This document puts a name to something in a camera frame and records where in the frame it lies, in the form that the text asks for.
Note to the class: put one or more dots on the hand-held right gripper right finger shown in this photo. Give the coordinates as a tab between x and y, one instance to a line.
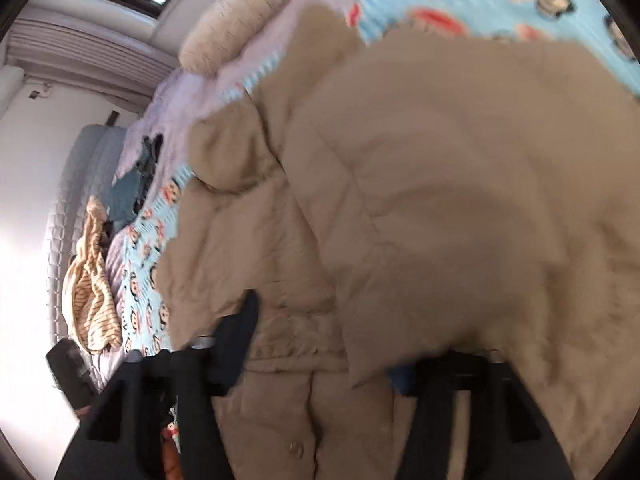
401	380

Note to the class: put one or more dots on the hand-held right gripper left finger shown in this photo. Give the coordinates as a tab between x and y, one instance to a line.
244	332

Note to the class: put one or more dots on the tan padded jacket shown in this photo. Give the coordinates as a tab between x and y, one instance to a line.
400	185

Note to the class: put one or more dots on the yellow striped garment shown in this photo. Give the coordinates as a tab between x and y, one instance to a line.
92	290

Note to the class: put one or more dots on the teal garment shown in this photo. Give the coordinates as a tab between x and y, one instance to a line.
125	200

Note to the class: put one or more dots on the grey quilted headboard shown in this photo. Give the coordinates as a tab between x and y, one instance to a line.
75	185

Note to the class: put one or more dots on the beige knitted pillow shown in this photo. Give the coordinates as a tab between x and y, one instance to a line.
230	20

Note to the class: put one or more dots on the white ribbed wall unit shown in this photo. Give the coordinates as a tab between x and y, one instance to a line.
85	55

